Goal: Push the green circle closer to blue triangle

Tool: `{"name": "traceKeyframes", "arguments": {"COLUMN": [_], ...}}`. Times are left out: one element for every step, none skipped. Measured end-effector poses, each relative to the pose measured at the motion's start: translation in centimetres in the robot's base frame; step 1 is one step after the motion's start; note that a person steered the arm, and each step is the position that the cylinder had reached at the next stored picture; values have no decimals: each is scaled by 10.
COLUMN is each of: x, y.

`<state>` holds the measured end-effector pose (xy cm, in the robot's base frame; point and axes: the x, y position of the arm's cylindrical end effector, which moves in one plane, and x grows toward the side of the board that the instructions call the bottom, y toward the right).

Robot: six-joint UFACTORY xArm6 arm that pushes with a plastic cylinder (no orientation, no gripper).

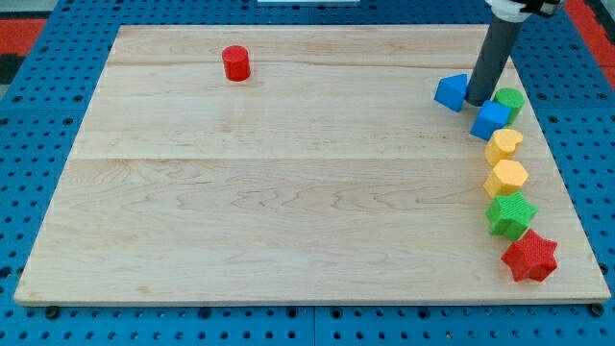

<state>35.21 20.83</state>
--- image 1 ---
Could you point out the green cylinder block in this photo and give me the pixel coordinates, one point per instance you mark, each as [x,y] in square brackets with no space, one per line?
[511,98]

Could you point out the blue triangle block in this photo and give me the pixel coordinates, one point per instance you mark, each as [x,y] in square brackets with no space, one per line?
[451,91]

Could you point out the light wooden board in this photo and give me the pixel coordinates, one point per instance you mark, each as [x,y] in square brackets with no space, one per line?
[330,177]

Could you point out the red cylinder block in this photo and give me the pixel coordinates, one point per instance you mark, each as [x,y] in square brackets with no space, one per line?
[236,63]

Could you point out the blue cube block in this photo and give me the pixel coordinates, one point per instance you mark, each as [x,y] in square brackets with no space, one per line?
[492,117]

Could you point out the yellow heart block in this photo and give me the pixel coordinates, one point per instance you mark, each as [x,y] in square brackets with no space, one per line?
[502,145]

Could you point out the yellow hexagon block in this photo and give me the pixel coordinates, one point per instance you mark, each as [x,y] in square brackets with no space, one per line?
[506,177]

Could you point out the green star block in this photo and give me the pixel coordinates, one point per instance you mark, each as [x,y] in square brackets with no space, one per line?
[510,215]

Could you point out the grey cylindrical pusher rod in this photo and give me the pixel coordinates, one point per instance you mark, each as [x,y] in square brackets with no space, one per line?
[494,53]

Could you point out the red star block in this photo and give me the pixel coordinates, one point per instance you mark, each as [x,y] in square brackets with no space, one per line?
[531,257]

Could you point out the white robot wrist flange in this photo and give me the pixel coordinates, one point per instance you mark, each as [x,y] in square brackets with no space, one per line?
[517,11]

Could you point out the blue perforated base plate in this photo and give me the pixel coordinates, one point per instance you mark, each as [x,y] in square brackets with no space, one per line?
[47,99]

